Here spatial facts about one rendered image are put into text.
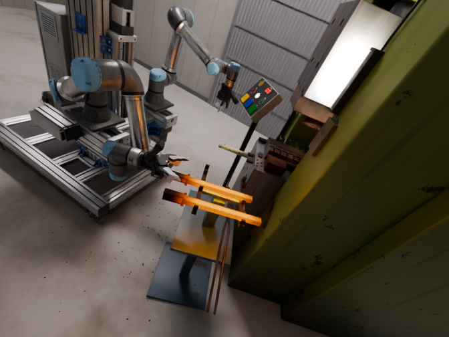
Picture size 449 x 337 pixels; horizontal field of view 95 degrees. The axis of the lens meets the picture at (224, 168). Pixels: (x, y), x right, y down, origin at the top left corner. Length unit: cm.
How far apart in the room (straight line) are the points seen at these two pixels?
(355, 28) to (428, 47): 36
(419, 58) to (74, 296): 192
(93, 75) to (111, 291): 128
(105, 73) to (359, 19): 101
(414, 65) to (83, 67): 105
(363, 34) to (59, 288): 205
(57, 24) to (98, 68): 81
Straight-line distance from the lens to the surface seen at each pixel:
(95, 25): 153
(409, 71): 87
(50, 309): 171
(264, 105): 172
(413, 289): 153
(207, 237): 113
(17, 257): 190
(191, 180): 96
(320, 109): 126
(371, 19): 117
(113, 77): 96
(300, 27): 358
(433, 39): 88
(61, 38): 173
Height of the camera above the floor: 160
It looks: 37 degrees down
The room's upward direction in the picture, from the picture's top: 24 degrees clockwise
